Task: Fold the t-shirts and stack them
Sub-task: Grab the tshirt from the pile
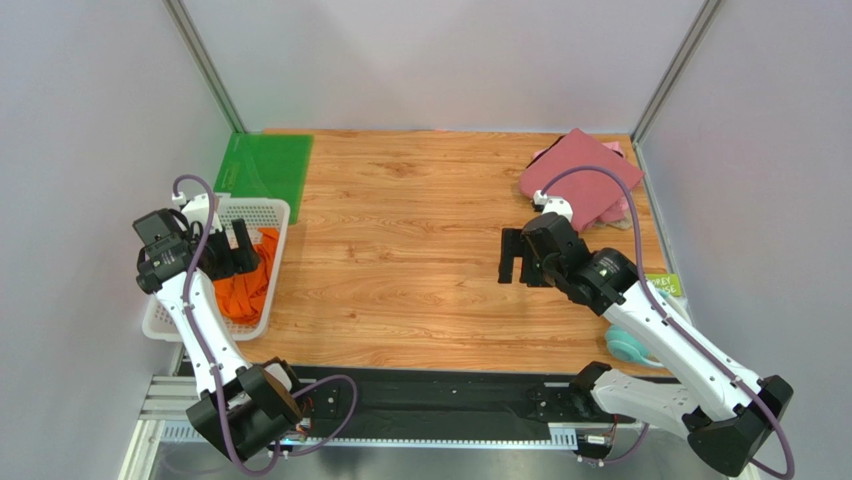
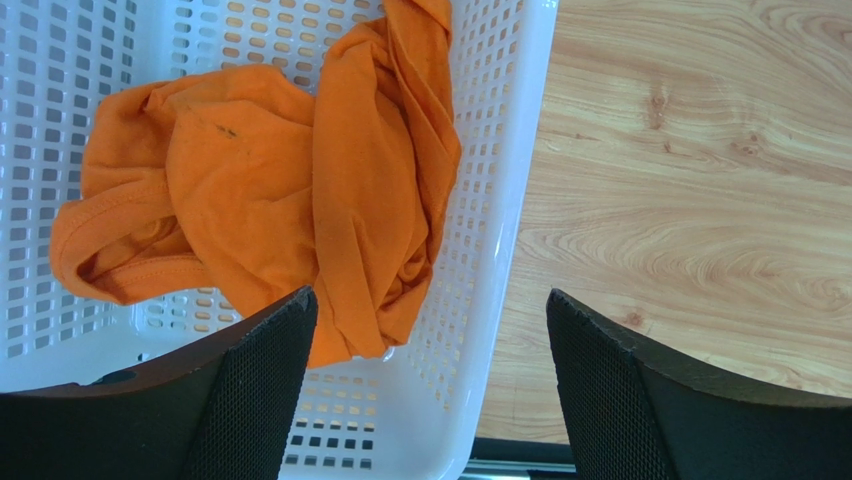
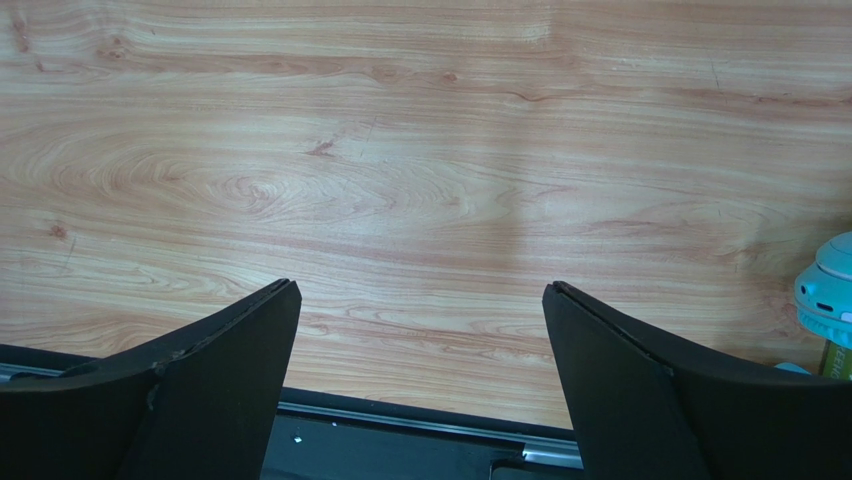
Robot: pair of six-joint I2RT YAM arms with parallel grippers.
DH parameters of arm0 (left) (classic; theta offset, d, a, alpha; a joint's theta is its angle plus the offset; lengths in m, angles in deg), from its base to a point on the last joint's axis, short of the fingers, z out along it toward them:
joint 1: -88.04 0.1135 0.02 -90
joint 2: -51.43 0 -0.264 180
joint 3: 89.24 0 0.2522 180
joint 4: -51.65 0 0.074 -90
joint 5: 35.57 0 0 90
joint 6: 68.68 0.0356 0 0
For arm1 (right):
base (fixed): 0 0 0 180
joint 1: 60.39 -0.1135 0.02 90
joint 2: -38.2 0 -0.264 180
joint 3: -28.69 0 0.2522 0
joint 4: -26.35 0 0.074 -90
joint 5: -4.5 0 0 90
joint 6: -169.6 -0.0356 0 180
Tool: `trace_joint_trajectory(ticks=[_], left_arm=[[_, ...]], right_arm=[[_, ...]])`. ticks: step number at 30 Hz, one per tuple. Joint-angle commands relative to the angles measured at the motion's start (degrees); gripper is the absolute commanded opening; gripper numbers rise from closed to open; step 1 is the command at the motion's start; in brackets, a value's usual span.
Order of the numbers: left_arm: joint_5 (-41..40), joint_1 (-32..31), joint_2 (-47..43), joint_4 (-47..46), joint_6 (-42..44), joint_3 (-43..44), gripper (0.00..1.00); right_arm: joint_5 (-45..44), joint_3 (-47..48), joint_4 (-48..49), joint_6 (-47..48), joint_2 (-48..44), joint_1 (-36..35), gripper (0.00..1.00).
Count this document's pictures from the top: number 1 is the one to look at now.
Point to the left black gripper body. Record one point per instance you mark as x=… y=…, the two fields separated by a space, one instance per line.
x=217 y=251

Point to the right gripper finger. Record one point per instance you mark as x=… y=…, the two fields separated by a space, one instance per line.
x=512 y=243
x=511 y=268

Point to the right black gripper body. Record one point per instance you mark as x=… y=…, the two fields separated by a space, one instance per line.
x=525 y=247

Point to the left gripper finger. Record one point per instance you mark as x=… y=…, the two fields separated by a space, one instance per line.
x=245 y=259
x=240 y=233

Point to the orange t shirt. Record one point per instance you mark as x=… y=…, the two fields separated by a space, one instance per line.
x=242 y=298

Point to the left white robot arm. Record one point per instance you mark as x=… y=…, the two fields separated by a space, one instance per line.
x=243 y=407

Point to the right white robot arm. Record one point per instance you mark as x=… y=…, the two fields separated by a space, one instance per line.
x=724 y=410

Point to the folded maroon t shirt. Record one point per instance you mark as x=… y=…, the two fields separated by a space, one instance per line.
x=580 y=174

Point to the green cutting mat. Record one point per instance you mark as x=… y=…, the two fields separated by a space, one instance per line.
x=266 y=166

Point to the white plastic basket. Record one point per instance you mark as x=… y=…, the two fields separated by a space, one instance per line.
x=246 y=221

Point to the teal headphones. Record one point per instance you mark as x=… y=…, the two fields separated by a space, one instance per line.
x=624 y=347

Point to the green picture book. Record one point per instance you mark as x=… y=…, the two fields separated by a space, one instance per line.
x=668 y=284

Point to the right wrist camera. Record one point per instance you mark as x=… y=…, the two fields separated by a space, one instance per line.
x=544 y=203

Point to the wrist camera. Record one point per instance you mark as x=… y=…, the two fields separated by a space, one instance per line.
x=544 y=203
x=196 y=209

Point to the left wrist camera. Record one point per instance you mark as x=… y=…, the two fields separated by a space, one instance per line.
x=196 y=209

